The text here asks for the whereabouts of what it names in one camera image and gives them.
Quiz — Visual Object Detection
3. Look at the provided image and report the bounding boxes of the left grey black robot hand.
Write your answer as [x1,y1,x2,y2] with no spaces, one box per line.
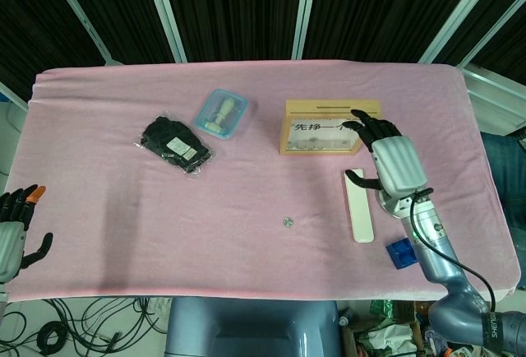
[0,184,54,285]

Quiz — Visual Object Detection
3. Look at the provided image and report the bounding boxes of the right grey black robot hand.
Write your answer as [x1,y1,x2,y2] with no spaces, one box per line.
[344,109,428,201]

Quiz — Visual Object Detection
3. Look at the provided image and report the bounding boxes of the wooden coin box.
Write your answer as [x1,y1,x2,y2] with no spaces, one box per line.
[279,99,381,155]

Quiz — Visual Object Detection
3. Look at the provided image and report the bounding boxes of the long white plastic case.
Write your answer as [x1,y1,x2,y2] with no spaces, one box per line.
[343,168,376,244]

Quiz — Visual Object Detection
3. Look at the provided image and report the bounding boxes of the blue building block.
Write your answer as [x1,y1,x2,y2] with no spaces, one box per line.
[385,238,418,270]

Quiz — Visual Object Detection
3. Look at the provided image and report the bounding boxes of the green snack packet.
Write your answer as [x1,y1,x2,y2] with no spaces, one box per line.
[369,299,395,318]

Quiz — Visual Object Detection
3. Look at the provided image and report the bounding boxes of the pink tablecloth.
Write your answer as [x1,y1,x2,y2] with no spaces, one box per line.
[2,59,521,303]

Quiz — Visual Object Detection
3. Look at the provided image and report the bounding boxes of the light blue plastic box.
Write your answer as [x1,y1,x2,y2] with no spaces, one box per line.
[193,88,250,141]

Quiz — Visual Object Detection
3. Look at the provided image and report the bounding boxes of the wooden stamp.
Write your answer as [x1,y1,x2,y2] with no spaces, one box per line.
[203,97,236,134]

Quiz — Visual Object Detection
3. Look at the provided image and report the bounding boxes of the black gloves in plastic bag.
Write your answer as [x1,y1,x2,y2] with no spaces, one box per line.
[133,110,218,180]

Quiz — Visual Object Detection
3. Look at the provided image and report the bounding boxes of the blue-grey robot torso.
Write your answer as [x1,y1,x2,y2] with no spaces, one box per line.
[164,297,344,357]

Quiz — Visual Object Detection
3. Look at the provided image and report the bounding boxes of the black curtain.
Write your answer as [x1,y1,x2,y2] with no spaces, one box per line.
[0,0,526,105]

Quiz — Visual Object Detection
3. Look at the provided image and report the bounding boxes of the black coiled cable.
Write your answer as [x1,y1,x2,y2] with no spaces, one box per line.
[36,319,69,355]

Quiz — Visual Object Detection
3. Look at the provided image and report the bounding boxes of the aluminium frame rail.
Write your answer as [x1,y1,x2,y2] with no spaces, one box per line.
[462,63,526,137]

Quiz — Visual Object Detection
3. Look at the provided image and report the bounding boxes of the black tangled floor cables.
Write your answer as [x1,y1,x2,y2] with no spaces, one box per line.
[0,297,172,357]

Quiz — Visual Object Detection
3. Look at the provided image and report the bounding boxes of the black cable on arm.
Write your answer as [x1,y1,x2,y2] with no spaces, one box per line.
[408,187,496,313]

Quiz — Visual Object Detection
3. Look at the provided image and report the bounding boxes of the thin aluminium frame post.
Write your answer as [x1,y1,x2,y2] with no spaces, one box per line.
[40,0,124,67]

